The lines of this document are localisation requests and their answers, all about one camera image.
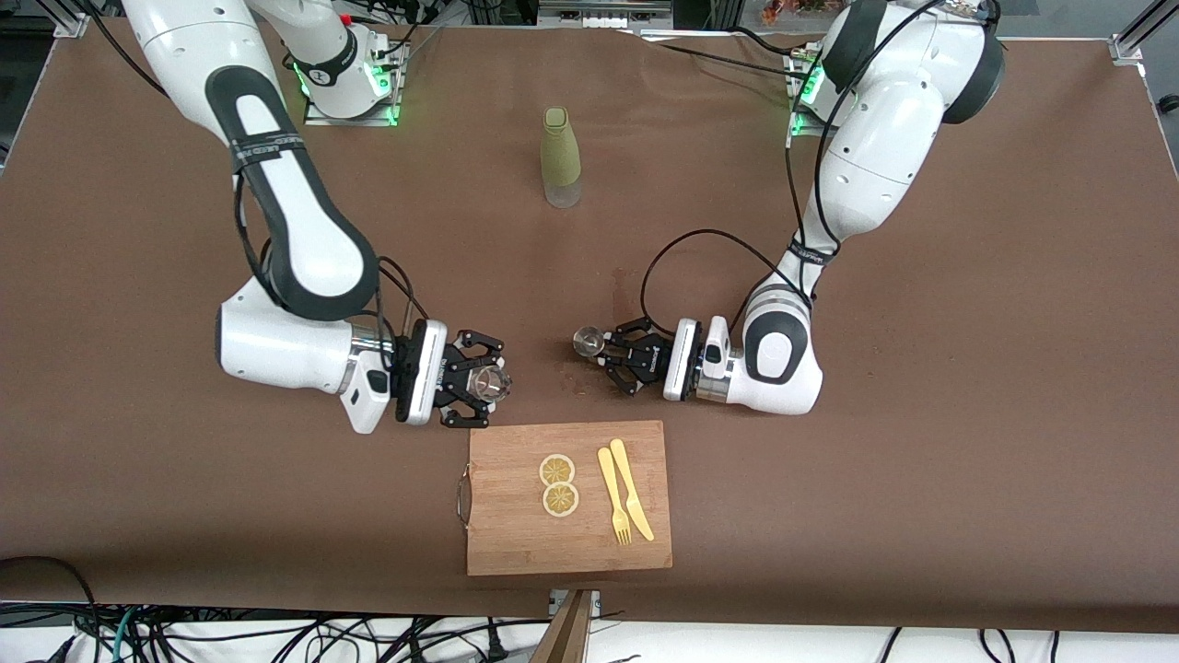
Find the brown table mat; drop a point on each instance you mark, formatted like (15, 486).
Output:
(967, 460)

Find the green sleeved glass bottle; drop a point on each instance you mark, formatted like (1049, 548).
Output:
(560, 147)

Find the right arm steel base plate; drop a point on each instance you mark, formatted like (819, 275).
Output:
(350, 122)

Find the bamboo cutting board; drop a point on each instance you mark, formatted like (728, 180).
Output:
(516, 543)

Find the wooden post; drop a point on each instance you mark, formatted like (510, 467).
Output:
(564, 640)

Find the steel jigger measuring cup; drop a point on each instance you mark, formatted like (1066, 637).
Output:
(588, 343)

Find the clear glass shaker cup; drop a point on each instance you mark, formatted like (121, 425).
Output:
(488, 382)

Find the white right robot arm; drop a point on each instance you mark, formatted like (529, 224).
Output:
(304, 239)

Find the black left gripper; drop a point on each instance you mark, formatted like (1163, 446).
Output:
(648, 360)

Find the lemon slice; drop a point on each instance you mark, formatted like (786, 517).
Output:
(557, 470)
(560, 500)

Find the grey power strip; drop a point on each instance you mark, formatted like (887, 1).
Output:
(603, 14)

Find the yellow plastic knife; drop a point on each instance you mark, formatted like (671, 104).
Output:
(629, 488)

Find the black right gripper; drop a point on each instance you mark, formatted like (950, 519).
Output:
(450, 378)

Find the aluminium frame corner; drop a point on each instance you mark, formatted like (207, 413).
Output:
(69, 23)
(1128, 41)

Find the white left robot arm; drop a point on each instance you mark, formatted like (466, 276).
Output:
(875, 166)

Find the left arm steel base plate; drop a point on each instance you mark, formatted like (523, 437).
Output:
(799, 127)

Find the yellow plastic fork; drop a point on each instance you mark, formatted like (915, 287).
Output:
(608, 483)

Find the small metal bracket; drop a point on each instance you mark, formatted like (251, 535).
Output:
(592, 600)

